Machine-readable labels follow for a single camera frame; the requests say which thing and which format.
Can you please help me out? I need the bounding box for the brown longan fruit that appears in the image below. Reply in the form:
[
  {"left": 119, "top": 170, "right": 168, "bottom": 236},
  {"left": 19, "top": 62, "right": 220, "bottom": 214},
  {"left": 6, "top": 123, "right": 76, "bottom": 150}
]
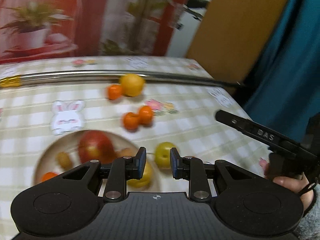
[{"left": 56, "top": 152, "right": 73, "bottom": 170}]

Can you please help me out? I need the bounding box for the small tangerine by lemon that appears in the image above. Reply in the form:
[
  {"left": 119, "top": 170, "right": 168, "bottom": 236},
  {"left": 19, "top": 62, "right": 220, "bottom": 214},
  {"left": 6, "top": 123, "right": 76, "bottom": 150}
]
[{"left": 106, "top": 84, "right": 123, "bottom": 100}]

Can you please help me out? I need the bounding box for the beige round plate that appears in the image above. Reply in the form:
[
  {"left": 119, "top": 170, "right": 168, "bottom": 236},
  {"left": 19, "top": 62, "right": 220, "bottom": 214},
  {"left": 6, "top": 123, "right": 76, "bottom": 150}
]
[{"left": 34, "top": 129, "right": 161, "bottom": 193}]

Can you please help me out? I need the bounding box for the yellow lemon by pole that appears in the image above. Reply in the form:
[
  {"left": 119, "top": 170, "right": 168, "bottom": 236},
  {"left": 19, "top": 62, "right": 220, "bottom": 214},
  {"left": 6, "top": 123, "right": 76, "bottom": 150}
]
[{"left": 119, "top": 74, "right": 145, "bottom": 97}]

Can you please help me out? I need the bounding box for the right human hand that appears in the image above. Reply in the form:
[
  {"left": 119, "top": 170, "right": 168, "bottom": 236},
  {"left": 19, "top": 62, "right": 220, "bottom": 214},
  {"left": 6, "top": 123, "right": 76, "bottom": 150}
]
[{"left": 259, "top": 159, "right": 314, "bottom": 211}]

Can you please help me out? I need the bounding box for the wooden headboard panel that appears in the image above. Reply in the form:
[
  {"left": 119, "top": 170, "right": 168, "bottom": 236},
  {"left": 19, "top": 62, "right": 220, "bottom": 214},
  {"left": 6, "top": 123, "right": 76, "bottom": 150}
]
[{"left": 186, "top": 0, "right": 287, "bottom": 82}]

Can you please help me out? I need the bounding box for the green yellow pear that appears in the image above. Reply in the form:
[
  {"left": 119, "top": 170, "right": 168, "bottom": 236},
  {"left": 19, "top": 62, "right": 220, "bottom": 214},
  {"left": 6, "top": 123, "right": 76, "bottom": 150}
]
[{"left": 154, "top": 142, "right": 177, "bottom": 169}]

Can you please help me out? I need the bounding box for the fuzzy grey sleeve forearm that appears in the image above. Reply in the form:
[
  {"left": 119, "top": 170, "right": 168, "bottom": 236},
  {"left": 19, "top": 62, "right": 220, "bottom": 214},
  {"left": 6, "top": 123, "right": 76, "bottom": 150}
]
[{"left": 294, "top": 185, "right": 320, "bottom": 239}]

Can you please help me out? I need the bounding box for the yellow citrus fruit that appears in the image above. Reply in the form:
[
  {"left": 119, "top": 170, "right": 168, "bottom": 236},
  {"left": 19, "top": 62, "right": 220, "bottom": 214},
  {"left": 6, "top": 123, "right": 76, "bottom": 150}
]
[{"left": 127, "top": 162, "right": 153, "bottom": 189}]

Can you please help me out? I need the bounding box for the printed room backdrop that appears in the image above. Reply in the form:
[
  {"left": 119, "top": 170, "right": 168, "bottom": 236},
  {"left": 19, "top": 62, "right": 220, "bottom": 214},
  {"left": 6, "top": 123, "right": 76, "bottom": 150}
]
[{"left": 0, "top": 0, "right": 198, "bottom": 65}]

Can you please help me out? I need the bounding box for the checkered bunny tablecloth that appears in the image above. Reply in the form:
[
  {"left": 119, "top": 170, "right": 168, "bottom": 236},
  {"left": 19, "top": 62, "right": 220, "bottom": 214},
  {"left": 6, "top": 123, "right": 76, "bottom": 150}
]
[{"left": 0, "top": 56, "right": 278, "bottom": 240}]

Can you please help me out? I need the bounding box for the black office chair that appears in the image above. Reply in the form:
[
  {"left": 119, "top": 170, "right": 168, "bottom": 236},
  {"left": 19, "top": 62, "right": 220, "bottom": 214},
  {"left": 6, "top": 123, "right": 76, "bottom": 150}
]
[{"left": 169, "top": 0, "right": 210, "bottom": 30}]

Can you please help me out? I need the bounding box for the telescopic metal pole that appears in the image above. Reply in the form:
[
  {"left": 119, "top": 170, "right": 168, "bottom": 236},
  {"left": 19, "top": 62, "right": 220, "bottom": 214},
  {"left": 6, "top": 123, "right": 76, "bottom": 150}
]
[{"left": 1, "top": 70, "right": 243, "bottom": 88}]

